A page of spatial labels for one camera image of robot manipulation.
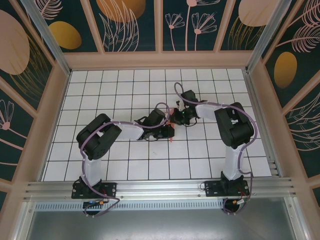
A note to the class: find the pink paper sheet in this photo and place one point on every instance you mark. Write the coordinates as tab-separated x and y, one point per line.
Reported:
171	139

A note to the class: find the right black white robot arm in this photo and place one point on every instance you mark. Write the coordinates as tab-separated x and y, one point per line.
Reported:
235	127

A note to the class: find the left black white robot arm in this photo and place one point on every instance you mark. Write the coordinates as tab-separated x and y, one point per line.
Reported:
95	140

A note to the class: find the grey metal panel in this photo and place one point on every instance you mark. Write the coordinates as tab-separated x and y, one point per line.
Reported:
160	225

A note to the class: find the left small circuit board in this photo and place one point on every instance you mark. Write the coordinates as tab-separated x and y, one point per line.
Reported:
93	203

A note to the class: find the aluminium mounting rail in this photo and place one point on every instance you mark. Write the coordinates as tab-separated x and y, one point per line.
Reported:
160	187

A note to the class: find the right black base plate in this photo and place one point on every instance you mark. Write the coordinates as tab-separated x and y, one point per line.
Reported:
212	188

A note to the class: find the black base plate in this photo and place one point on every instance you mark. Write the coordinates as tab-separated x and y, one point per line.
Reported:
212	188
107	188

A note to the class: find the aluminium side rail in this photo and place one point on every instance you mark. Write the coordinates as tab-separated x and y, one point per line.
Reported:
262	105

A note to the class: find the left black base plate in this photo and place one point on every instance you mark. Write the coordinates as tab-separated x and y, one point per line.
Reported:
107	188

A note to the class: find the right aluminium frame post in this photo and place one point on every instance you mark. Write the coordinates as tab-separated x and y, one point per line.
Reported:
268	32

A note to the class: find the aluminium frame post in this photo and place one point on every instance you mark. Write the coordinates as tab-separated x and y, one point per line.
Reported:
268	32
45	32

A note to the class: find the left aluminium frame post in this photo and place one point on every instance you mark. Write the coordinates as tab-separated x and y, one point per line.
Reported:
45	32

